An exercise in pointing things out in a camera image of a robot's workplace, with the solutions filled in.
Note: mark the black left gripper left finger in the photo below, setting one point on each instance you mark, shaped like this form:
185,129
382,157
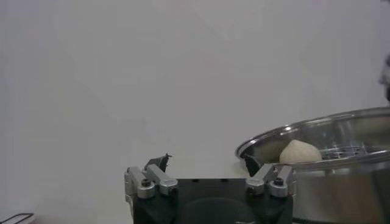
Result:
161,182

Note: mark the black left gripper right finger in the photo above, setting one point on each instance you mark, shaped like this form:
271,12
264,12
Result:
259,182

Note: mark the white pleated steamed baozi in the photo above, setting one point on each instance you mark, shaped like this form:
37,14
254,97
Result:
300,152

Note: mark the steel perforated steamer basket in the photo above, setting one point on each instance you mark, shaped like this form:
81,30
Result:
320,128

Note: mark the white side desk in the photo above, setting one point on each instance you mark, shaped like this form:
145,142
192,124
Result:
18,219

